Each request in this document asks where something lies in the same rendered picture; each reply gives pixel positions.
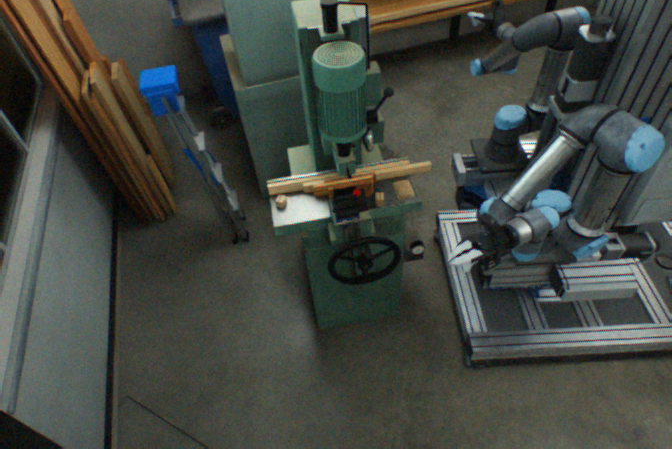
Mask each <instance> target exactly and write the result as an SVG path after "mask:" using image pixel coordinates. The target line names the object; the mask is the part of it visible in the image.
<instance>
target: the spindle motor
mask: <svg viewBox="0 0 672 449"><path fill-rule="evenodd" d="M312 63H313V73H314V82H315V91H316V100H317V110H318V120H319V130H320V133H321V135H322V136H323V137H324V138H325V139H327V140H329V141H332V143H337V144H346V142H351V141H354V140H357V139H359V138H360V137H361V136H363V134H364V133H365V131H366V56H365V52H364V51H363V49H362V48H361V47H360V46H359V45H357V44H354V43H351V42H344V41H339V42H331V43H327V44H324V45H322V46H320V47H319V48H318V49H316V51H315V52H314V54H313V57H312Z"/></svg>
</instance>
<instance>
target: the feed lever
mask: <svg viewBox="0 0 672 449"><path fill-rule="evenodd" d="M393 94H394V90H393V88H391V87H386V88H385V89H384V96H383V98H381V99H380V100H379V102H378V103H377V105H376V107H375V109H372V110H366V125H370V124H376V123H377V122H378V115H377V111H378V109H379V108H380V105H381V104H383V103H384V101H385V100H386V99H387V97H392V96H393Z"/></svg>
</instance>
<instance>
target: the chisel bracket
mask: <svg viewBox="0 0 672 449"><path fill-rule="evenodd" d="M332 153H333V158H334V161H335V165H336V168H337V172H338V175H339V176H342V175H348V172H347V168H349V170H350V174H355V173H356V160H355V157H354V154H353V151H352V148H351V155H350V156H349V157H346V158H342V157H339V156H338V154H337V148H336V143H332Z"/></svg>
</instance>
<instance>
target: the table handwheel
mask: <svg viewBox="0 0 672 449"><path fill-rule="evenodd" d="M368 244H379V245H384V246H388V247H389V248H387V249H384V250H382V251H380V252H378V253H376V254H374V255H372V256H373V257H372V258H371V259H367V258H366V255H365V250H364V246H365V245H368ZM362 245H363V247H361V248H359V246H362ZM353 248H356V249H357V253H358V256H357V257H356V258H355V257H349V256H344V255H342V254H344V253H346V252H347V251H349V250H351V249H353ZM391 251H394V259H393V261H392V262H391V263H390V264H389V265H388V266H387V267H386V268H385V269H382V270H381V271H379V272H377V273H374V274H372V275H368V276H366V270H368V269H370V268H371V267H372V266H373V262H372V260H374V259H376V258H378V257H379V256H381V255H383V254H386V253H389V252H391ZM337 259H341V260H348V261H353V262H357V265H358V268H359V269H360V270H362V277H347V276H344V275H340V274H339V273H337V272H336V270H335V267H334V265H335V262H336V260H337ZM400 260H401V250H400V247H399V246H398V245H397V244H396V243H395V242H394V241H392V240H390V239H387V238H383V237H382V236H364V237H359V238H356V239H353V241H351V242H348V243H346V244H345V245H342V246H340V247H339V248H338V249H336V250H335V251H334V252H333V254H332V255H331V256H330V258H329V260H328V264H327V269H328V272H329V274H330V275H331V277H332V278H334V280H335V281H337V282H339V283H343V284H347V285H363V284H368V283H372V282H375V281H378V280H380V279H383V278H385V277H387V276H388V274H390V273H391V272H392V271H393V270H394V269H395V268H396V267H397V266H398V264H399V262H400Z"/></svg>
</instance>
